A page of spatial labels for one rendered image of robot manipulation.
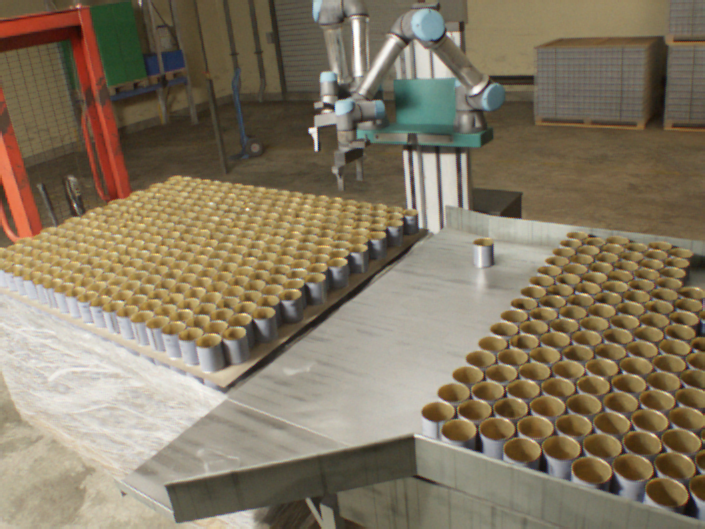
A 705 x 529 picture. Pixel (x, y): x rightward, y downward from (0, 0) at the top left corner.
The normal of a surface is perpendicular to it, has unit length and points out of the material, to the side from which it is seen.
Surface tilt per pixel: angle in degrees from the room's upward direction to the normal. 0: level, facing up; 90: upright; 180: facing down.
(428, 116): 90
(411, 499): 90
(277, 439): 0
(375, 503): 90
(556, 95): 92
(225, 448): 0
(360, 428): 0
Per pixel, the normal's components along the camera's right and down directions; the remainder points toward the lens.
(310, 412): -0.12, -0.91
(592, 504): -0.58, 0.40
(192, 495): 0.17, 0.38
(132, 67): 0.82, 0.14
